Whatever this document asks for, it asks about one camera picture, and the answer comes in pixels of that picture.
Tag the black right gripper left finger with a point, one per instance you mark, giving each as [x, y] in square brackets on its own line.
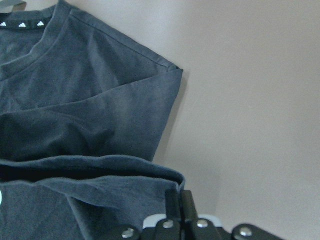
[169, 228]

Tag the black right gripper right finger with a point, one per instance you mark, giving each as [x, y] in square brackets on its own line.
[195, 227]

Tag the black printed t-shirt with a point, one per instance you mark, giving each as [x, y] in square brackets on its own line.
[82, 110]

